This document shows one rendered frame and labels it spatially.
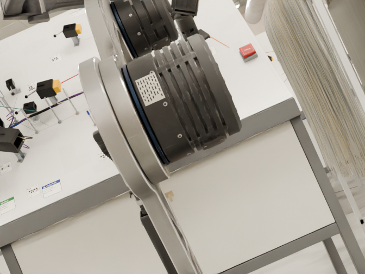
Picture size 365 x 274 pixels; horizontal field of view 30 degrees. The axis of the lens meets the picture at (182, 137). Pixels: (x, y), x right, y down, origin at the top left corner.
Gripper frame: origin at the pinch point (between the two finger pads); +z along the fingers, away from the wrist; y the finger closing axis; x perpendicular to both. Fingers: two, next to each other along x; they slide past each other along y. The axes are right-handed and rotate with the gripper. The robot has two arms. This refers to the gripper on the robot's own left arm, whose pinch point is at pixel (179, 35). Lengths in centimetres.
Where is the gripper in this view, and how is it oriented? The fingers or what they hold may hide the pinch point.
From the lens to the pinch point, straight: 246.8
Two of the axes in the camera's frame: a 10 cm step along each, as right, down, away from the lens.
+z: 4.8, 7.8, 4.0
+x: 3.6, 2.4, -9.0
